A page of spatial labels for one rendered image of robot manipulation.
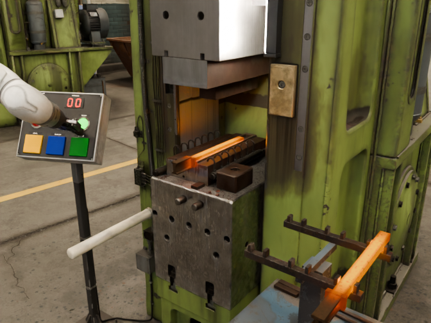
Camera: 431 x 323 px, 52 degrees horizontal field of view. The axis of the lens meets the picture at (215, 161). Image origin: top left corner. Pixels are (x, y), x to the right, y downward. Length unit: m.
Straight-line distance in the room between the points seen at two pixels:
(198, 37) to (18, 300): 1.84
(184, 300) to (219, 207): 0.50
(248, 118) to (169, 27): 0.64
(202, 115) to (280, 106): 0.53
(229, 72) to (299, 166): 0.42
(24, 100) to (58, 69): 4.89
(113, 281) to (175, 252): 1.03
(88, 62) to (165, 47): 5.18
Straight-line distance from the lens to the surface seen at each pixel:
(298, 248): 1.69
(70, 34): 6.45
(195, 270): 1.74
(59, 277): 2.87
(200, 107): 1.93
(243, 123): 2.04
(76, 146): 1.83
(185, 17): 1.54
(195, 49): 1.52
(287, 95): 1.49
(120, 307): 2.55
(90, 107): 1.85
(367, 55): 1.79
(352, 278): 1.10
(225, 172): 1.56
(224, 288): 1.69
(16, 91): 1.46
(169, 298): 1.93
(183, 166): 1.59
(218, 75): 1.55
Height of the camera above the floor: 1.55
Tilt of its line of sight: 20 degrees down
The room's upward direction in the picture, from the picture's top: straight up
